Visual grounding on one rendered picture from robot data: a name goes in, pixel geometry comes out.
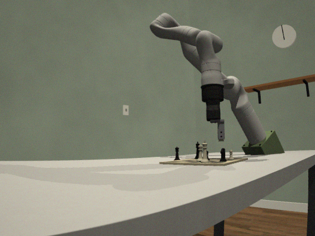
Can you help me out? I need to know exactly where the white chess king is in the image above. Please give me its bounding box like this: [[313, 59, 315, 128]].
[[201, 141, 210, 163]]

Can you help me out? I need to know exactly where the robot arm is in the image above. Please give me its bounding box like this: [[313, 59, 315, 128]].
[[150, 13, 266, 145]]

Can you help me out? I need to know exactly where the black and cream chessboard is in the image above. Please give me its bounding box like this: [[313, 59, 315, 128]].
[[159, 158, 248, 166]]

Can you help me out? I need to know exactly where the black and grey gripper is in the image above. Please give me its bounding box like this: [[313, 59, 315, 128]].
[[201, 70, 235, 140]]

